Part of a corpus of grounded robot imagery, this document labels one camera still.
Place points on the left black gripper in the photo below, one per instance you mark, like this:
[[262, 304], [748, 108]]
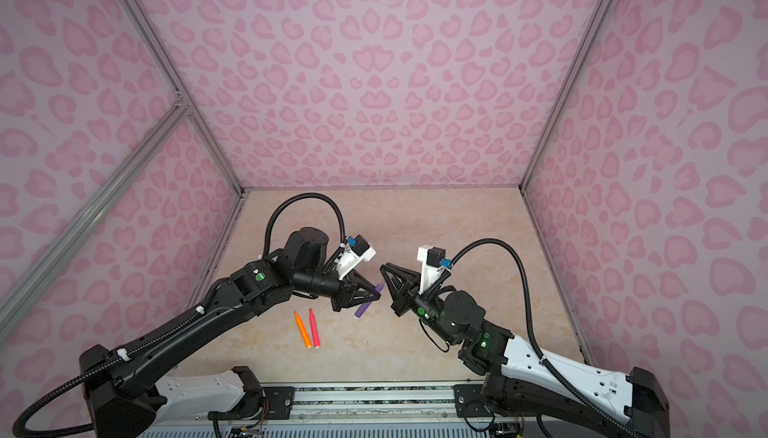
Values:
[[348, 291]]

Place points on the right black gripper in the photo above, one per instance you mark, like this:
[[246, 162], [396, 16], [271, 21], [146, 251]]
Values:
[[410, 286]]

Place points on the pink highlighter pen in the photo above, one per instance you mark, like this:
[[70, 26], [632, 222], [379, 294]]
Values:
[[314, 329]]

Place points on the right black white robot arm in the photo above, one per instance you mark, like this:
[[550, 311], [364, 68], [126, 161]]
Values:
[[523, 380]]

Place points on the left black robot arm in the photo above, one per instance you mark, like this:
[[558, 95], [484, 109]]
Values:
[[135, 391]]

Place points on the orange highlighter pen left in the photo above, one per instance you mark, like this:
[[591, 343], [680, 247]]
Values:
[[307, 341]]

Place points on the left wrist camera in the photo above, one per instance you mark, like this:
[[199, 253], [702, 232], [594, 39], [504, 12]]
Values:
[[355, 251]]

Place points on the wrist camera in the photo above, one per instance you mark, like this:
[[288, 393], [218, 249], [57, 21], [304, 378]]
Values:
[[433, 263], [355, 251]]

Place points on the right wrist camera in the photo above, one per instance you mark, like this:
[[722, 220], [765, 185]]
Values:
[[433, 263]]

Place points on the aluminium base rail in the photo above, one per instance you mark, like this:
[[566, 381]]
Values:
[[374, 409]]

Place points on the diagonal aluminium frame bar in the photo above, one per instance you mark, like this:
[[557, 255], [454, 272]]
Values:
[[40, 276]]

